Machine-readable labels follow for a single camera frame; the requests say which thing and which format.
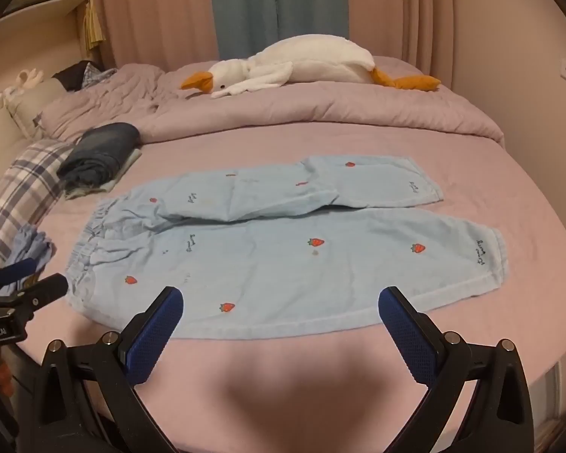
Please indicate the light blue jeans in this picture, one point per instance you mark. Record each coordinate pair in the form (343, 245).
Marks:
(264, 264)

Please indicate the plaid pillow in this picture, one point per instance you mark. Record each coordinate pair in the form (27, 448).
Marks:
(23, 184)

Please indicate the blue curtain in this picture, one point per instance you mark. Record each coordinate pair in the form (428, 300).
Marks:
(273, 4)

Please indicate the pink curtain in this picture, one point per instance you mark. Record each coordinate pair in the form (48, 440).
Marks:
(396, 9)
(160, 14)

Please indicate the pink quilt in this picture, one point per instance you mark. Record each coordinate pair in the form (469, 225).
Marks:
(311, 108)

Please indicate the yellow hanging cloth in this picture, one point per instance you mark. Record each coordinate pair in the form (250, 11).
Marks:
(94, 23)

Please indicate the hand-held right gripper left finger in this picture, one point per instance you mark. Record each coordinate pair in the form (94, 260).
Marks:
(155, 335)

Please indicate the cream wooden shelf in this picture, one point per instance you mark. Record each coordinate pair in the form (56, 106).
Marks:
(33, 23)

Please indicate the dark garment pile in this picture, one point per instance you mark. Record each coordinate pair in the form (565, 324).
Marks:
(80, 75)

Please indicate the folded dark blue jeans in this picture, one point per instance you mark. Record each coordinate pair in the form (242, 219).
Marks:
(99, 151)

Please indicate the crumpled periwinkle cloth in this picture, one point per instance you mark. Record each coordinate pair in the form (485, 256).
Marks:
(28, 245)

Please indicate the white goose plush toy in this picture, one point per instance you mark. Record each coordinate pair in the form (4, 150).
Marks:
(311, 56)

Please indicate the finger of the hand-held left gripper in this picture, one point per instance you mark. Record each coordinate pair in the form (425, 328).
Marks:
(47, 290)
(19, 269)

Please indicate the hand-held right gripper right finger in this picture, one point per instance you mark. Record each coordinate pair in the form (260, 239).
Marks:
(405, 335)

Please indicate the cream bolster cushion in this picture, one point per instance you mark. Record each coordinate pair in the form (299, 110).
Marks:
(33, 104)

